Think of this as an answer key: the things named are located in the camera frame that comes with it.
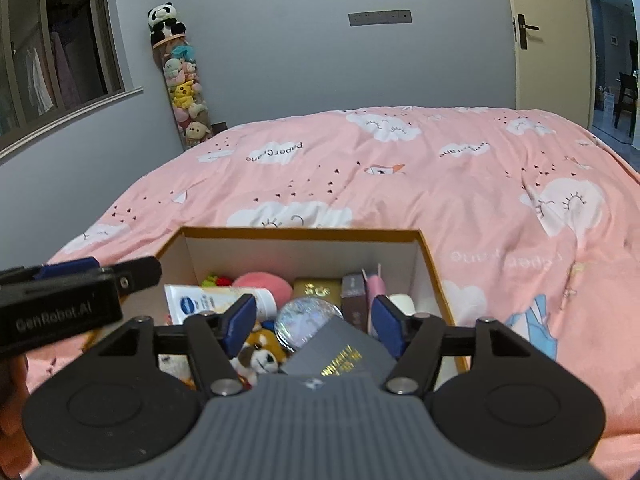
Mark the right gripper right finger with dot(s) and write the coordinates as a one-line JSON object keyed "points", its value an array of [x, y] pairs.
{"points": [[415, 342]]}

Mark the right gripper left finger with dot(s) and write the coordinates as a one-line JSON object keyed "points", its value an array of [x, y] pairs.
{"points": [[214, 340]]}

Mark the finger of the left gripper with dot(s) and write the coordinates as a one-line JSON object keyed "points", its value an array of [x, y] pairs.
{"points": [[55, 270], [134, 275]]}

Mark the white rectangular case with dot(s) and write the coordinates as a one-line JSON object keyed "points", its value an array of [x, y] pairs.
{"points": [[404, 303]]}

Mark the white lotion tube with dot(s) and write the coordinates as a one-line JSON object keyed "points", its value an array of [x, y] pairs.
{"points": [[185, 300]]}

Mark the pink wallet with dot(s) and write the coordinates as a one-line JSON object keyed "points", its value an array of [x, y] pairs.
{"points": [[375, 285]]}

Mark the dark grey small box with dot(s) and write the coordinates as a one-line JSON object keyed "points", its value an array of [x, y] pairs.
{"points": [[339, 349]]}

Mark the round glitter compact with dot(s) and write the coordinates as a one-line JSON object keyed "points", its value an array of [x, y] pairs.
{"points": [[301, 318]]}

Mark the gold square box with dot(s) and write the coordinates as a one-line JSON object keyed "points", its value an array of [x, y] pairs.
{"points": [[327, 289]]}

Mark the crochet flower bouquet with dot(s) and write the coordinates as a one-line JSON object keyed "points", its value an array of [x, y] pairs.
{"points": [[178, 367]]}

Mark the illustrated card box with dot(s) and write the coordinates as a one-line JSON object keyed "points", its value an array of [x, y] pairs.
{"points": [[354, 301]]}

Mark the person's left hand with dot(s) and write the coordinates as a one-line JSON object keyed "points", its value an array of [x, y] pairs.
{"points": [[16, 452]]}

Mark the orange cardboard box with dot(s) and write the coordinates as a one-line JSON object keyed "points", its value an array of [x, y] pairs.
{"points": [[341, 267]]}

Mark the pink printed bed quilt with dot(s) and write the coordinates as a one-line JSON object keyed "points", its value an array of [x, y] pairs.
{"points": [[530, 219]]}

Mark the hanging plush toy stack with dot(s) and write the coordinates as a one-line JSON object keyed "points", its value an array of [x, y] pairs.
{"points": [[175, 58]]}

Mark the window with dark frame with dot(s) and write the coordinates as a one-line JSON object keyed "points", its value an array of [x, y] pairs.
{"points": [[59, 63]]}

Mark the grey wall plate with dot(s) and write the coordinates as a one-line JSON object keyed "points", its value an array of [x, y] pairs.
{"points": [[382, 17]]}

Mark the cream door with handle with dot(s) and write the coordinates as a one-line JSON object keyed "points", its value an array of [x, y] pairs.
{"points": [[554, 57]]}

